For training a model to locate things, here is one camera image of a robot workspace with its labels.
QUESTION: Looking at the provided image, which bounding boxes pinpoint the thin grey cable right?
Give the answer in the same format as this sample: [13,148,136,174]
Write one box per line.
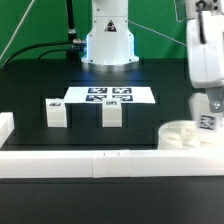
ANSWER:
[128,19,188,48]

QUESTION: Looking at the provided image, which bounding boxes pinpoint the black cable bundle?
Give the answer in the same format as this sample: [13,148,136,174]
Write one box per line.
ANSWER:
[0,0,88,68]

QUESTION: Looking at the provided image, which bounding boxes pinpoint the thin grey cable left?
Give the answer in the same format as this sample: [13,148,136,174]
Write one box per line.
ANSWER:
[0,0,36,63]

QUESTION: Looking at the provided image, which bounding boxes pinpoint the white sheet with tags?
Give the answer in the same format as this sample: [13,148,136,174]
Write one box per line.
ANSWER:
[64,86,156,104]

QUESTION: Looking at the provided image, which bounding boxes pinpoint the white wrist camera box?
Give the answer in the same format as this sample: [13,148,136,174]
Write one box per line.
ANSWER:
[174,0,224,22]

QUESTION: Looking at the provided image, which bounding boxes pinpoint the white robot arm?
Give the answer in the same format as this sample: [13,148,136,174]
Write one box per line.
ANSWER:
[81,0,224,113]

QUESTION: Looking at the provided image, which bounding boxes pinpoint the white round stool seat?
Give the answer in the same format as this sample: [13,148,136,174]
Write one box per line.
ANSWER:
[158,120,224,150]

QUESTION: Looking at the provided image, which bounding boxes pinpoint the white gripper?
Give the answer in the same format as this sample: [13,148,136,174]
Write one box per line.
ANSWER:
[187,11,224,113]

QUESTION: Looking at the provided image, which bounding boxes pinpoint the thin grey cable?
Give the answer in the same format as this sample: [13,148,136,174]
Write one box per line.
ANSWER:
[128,19,188,48]
[0,0,36,63]

